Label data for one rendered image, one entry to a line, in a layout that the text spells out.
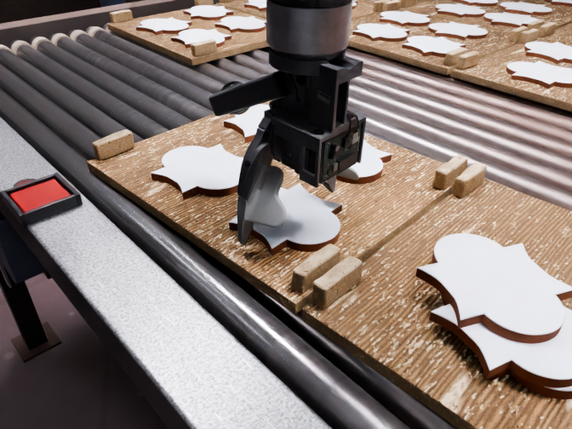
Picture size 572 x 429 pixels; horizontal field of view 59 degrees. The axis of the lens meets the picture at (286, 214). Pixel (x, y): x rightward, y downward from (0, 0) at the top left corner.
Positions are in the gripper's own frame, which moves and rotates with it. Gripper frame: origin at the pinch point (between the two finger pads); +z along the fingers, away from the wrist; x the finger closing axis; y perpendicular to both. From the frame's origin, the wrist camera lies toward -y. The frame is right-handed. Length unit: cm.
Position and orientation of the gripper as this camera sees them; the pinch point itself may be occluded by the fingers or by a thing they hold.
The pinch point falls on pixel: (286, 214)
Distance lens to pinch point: 58.9
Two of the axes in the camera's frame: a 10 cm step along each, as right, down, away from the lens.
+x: 6.9, -4.1, 5.9
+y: 7.2, 4.2, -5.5
